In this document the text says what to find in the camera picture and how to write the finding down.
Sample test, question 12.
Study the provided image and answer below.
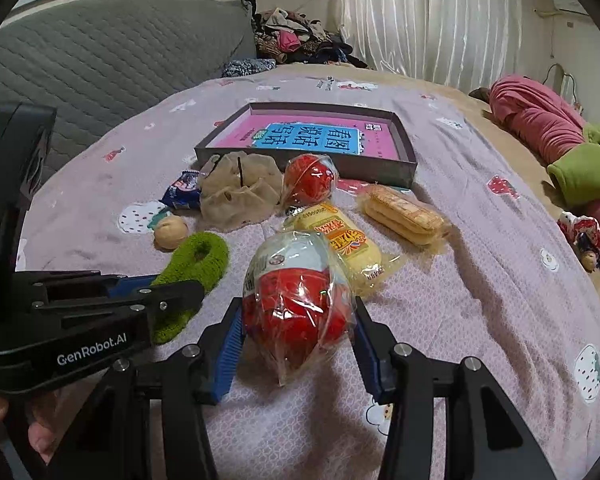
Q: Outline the green blanket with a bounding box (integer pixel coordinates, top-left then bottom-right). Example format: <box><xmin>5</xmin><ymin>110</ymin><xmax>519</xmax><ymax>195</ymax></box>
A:
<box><xmin>547</xmin><ymin>124</ymin><xmax>600</xmax><ymax>208</ymax></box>

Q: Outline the white air conditioner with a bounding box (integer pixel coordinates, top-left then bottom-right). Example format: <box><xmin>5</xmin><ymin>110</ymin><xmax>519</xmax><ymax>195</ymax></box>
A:
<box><xmin>553</xmin><ymin>0</ymin><xmax>588</xmax><ymax>16</ymax></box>

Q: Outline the person's left hand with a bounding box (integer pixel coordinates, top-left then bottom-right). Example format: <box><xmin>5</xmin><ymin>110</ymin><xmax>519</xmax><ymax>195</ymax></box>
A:
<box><xmin>0</xmin><ymin>389</ymin><xmax>64</xmax><ymax>464</ymax></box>

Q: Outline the dark shallow box tray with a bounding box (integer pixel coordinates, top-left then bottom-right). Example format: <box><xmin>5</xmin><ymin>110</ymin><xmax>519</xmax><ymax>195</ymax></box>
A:
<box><xmin>195</xmin><ymin>102</ymin><xmax>417</xmax><ymax>188</ymax></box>

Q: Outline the grey quilted headboard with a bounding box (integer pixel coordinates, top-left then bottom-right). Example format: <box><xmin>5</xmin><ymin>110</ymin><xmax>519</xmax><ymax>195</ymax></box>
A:
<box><xmin>0</xmin><ymin>0</ymin><xmax>256</xmax><ymax>179</ymax></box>

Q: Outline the red toy egg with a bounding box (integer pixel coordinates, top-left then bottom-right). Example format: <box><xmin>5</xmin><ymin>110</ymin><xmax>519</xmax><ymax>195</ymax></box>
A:
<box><xmin>283</xmin><ymin>153</ymin><xmax>339</xmax><ymax>208</ymax></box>
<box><xmin>242</xmin><ymin>230</ymin><xmax>355</xmax><ymax>386</ymax></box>

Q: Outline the blue cookie packet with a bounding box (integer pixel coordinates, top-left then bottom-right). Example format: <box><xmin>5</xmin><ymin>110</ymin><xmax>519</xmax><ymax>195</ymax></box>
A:
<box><xmin>160</xmin><ymin>170</ymin><xmax>200</xmax><ymax>210</ymax></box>

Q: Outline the yellow packaged cake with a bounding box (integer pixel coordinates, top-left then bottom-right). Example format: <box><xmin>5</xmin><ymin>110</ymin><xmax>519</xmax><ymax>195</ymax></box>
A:
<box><xmin>283</xmin><ymin>202</ymin><xmax>404</xmax><ymax>297</ymax></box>

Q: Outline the pink blue book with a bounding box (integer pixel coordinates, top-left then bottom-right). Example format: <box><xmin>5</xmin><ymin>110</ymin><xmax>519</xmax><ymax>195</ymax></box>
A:
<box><xmin>209</xmin><ymin>113</ymin><xmax>399</xmax><ymax>159</ymax></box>

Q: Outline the small stuffed doll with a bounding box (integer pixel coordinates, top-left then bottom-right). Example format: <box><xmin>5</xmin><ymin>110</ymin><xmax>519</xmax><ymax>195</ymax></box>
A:
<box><xmin>557</xmin><ymin>211</ymin><xmax>600</xmax><ymax>273</ymax></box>

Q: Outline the pink printed bedsheet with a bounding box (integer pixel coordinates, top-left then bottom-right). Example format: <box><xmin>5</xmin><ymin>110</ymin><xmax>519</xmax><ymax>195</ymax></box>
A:
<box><xmin>17</xmin><ymin>70</ymin><xmax>600</xmax><ymax>479</ymax></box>

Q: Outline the beige mesh bath puff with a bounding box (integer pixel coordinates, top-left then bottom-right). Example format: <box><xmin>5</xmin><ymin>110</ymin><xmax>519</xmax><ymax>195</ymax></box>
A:
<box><xmin>199</xmin><ymin>151</ymin><xmax>283</xmax><ymax>232</ymax></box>

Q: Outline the walnut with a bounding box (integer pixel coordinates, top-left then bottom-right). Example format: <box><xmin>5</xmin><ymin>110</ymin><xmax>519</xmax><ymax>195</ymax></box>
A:
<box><xmin>154</xmin><ymin>216</ymin><xmax>188</xmax><ymax>252</ymax></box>

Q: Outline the chair with items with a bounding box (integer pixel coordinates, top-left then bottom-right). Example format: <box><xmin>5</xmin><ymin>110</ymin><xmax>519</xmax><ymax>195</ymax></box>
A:
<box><xmin>543</xmin><ymin>63</ymin><xmax>583</xmax><ymax>115</ymax></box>

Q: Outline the tan bed blanket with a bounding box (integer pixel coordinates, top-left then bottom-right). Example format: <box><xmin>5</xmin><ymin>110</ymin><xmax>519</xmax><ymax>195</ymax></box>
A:
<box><xmin>270</xmin><ymin>62</ymin><xmax>600</xmax><ymax>340</ymax></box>

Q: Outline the blue patterned cloth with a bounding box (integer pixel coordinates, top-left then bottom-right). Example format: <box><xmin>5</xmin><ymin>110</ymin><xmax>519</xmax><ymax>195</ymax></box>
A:
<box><xmin>222</xmin><ymin>58</ymin><xmax>277</xmax><ymax>78</ymax></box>

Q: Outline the pile of clothes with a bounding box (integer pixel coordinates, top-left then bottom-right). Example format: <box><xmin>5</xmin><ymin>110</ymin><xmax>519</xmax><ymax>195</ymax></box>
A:
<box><xmin>251</xmin><ymin>8</ymin><xmax>368</xmax><ymax>68</ymax></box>

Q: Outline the wafer biscuit pack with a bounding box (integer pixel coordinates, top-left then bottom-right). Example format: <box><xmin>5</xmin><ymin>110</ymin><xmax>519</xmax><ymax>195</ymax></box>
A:
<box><xmin>356</xmin><ymin>184</ymin><xmax>451</xmax><ymax>248</ymax></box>

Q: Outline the white curtain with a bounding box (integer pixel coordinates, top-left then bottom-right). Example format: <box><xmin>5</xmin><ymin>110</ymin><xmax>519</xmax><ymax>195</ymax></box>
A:
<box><xmin>335</xmin><ymin>0</ymin><xmax>522</xmax><ymax>91</ymax></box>

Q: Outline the pink quilt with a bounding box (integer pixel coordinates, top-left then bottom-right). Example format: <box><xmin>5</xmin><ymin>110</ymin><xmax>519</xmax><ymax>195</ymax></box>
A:
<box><xmin>489</xmin><ymin>75</ymin><xmax>600</xmax><ymax>225</ymax></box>

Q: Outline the green knitted ring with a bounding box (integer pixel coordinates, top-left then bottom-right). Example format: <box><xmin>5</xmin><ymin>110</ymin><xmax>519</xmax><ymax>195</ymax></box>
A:
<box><xmin>149</xmin><ymin>230</ymin><xmax>231</xmax><ymax>346</ymax></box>

